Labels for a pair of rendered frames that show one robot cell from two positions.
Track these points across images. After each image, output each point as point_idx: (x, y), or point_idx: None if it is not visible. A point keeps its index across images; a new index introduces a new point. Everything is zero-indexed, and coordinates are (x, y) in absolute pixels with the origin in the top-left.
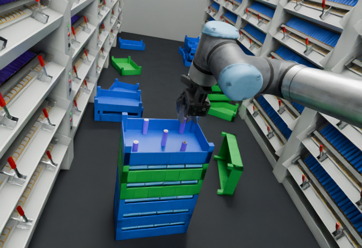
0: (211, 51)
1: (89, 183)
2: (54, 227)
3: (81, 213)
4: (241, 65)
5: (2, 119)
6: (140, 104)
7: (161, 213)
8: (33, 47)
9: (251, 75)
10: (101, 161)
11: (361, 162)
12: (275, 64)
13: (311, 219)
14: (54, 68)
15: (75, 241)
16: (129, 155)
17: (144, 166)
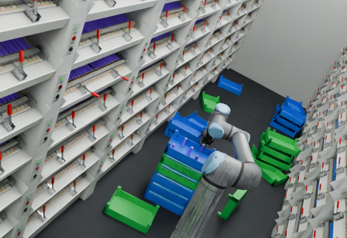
0: (213, 115)
1: (143, 165)
2: (117, 175)
3: (132, 176)
4: (216, 124)
5: (129, 110)
6: (199, 136)
7: (172, 193)
8: None
9: (218, 128)
10: (155, 159)
11: None
12: (233, 129)
13: None
14: (154, 94)
15: (124, 185)
16: (168, 147)
17: (173, 158)
